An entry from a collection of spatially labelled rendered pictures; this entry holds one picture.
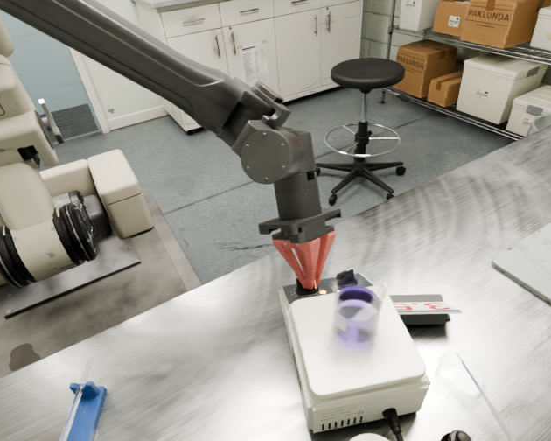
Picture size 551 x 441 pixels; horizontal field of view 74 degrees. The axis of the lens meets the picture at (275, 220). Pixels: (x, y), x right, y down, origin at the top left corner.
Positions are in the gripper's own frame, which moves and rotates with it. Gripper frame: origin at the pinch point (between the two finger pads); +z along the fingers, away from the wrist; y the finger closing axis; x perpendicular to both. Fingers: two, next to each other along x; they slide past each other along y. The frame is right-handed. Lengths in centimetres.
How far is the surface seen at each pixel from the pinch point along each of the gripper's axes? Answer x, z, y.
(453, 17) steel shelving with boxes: 47, -88, 229
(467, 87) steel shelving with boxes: 42, -44, 230
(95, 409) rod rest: 14.8, 9.0, -25.1
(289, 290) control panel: 3.6, 1.5, -0.7
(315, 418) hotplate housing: -8.0, 9.7, -11.7
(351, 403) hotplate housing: -11.1, 8.3, -9.5
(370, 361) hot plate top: -12.0, 5.0, -6.5
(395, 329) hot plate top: -12.6, 3.5, -1.7
